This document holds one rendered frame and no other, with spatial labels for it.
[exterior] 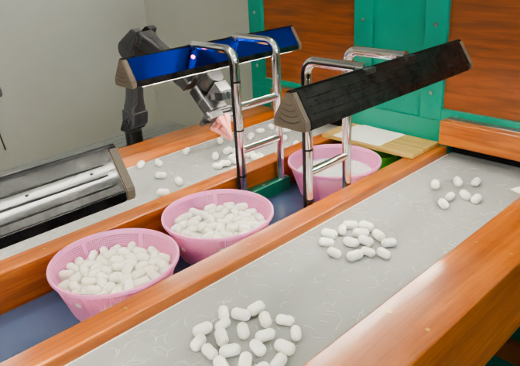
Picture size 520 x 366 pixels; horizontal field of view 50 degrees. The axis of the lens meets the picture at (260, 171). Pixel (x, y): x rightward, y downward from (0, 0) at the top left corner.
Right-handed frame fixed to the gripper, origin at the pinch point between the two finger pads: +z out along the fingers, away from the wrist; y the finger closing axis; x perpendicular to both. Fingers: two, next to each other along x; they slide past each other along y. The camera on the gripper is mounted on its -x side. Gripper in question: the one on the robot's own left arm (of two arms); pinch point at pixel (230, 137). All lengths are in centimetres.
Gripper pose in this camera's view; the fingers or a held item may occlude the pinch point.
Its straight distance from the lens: 175.2
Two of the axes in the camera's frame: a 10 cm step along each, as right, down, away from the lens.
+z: 5.5, 8.1, -2.2
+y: 7.0, -3.0, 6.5
